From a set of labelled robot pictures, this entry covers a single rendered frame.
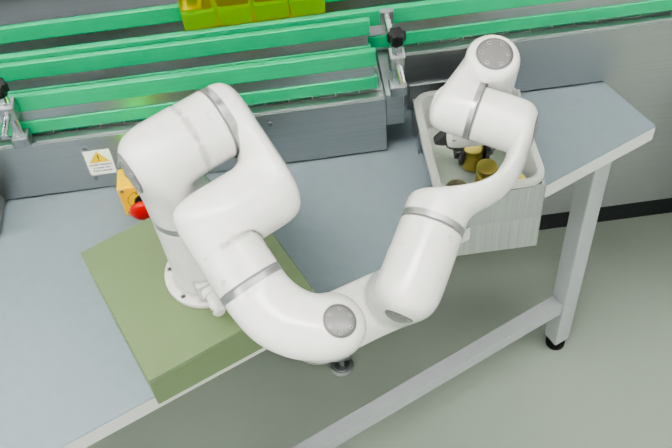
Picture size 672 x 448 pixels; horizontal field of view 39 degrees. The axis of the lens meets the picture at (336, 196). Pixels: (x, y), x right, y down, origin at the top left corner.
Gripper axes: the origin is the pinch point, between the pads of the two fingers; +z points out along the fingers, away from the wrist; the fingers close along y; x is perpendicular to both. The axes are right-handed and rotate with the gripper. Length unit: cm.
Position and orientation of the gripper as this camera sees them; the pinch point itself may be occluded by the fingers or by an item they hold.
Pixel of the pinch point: (473, 150)
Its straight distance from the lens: 154.5
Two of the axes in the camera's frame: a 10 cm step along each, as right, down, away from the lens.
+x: 1.1, 9.0, -4.1
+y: -9.9, 1.1, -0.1
